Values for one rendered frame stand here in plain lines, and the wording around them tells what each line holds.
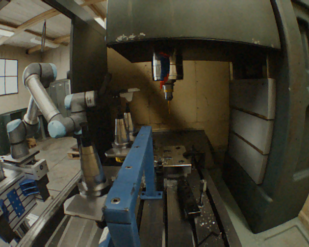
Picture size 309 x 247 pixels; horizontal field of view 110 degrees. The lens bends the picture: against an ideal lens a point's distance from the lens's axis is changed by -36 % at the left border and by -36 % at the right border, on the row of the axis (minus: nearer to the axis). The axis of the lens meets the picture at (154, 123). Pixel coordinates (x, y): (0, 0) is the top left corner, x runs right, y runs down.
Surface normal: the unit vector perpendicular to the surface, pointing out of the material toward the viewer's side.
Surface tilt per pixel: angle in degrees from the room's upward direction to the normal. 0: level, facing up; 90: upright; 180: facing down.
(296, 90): 90
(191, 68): 90
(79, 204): 0
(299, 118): 90
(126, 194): 0
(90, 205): 0
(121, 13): 90
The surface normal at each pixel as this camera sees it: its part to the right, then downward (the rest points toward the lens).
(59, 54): -0.04, 0.22
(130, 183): -0.05, -0.98
